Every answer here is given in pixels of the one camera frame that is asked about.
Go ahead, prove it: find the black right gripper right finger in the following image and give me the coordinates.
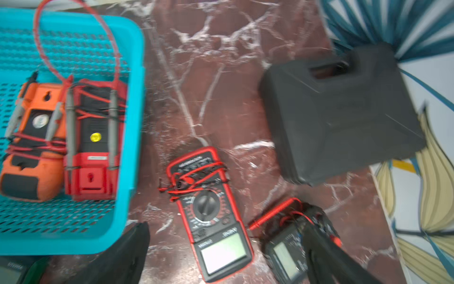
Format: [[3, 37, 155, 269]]
[[301, 224, 380, 284]]

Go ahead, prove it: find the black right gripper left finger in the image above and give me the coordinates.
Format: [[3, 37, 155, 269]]
[[67, 222, 150, 284]]

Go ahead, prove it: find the red black large multimeter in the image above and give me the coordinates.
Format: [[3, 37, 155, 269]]
[[158, 146, 254, 284]]

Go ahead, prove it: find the orange clamp multimeter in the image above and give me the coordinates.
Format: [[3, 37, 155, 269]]
[[1, 71, 67, 202]]

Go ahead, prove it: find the red clamp multimeter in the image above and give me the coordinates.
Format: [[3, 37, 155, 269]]
[[32, 0, 128, 202]]

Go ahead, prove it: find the small black multimeter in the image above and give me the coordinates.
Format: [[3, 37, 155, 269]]
[[248, 197, 342, 284]]

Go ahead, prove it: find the green black multimeter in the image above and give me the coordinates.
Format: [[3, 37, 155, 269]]
[[1, 256, 50, 284]]

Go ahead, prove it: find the teal plastic basket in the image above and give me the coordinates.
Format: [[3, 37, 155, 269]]
[[1, 6, 145, 256]]

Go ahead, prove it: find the black plastic tool case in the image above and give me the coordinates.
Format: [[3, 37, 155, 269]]
[[259, 43, 426, 185]]

